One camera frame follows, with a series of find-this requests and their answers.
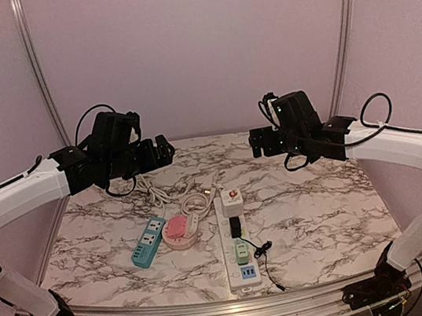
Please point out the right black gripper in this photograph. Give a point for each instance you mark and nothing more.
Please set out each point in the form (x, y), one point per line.
(255, 141)

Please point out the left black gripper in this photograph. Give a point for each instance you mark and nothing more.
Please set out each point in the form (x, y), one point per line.
(151, 160)

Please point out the white cube socket adapter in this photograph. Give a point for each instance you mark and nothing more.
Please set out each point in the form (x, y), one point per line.
(232, 202)

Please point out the pink adapter plug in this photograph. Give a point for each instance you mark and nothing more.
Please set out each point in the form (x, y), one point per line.
(177, 227)

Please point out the black charger plug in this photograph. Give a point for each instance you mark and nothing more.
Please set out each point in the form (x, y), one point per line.
(235, 227)

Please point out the round pink socket base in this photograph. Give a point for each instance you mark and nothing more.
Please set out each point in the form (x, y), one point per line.
(179, 243)

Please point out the green usb adapter plug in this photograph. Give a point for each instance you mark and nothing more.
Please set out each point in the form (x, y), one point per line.
(241, 253)

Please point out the long white power strip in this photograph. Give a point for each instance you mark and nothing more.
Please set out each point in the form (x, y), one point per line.
(240, 277)

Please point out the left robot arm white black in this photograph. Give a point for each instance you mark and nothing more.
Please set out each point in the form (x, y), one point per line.
(65, 173)

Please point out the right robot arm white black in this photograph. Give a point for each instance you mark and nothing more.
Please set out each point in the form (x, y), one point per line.
(346, 138)

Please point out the teal power strip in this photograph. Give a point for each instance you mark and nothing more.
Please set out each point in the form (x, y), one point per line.
(148, 243)

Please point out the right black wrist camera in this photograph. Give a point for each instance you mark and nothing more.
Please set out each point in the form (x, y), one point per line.
(293, 112)

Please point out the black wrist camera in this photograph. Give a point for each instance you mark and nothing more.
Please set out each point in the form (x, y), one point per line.
(113, 134)
(293, 112)

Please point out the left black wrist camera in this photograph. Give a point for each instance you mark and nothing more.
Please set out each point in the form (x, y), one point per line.
(113, 134)

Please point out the right aluminium frame post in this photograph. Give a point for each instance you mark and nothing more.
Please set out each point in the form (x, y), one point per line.
(345, 25)

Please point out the aluminium frame post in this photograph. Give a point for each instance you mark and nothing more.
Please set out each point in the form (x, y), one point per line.
(345, 25)
(37, 71)

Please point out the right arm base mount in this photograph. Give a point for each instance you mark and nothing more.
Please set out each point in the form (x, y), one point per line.
(373, 290)

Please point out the left aluminium frame post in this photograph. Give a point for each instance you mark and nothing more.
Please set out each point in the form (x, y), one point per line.
(37, 71)

